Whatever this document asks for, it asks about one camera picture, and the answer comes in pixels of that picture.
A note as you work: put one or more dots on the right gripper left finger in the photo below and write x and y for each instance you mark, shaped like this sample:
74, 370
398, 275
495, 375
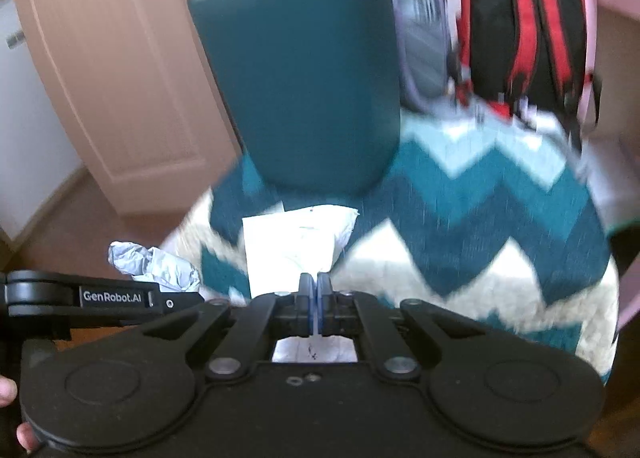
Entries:
305, 305

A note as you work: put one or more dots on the teal white chevron blanket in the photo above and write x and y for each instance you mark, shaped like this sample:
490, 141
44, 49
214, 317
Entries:
493, 223

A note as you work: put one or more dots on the silver purple snack wrapper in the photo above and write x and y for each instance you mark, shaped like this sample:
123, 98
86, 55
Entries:
171, 273

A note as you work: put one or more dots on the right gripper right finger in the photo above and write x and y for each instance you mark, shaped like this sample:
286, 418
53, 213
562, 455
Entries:
325, 305

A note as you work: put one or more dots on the white paper tissue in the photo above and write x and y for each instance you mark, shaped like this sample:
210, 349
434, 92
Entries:
280, 246

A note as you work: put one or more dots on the person's hand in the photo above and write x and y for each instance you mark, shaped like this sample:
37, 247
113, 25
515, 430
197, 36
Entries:
17, 435

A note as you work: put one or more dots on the red black backpack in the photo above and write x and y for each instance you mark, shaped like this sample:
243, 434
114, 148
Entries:
519, 56

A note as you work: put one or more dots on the beige wooden door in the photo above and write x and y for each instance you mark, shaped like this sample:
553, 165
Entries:
132, 88

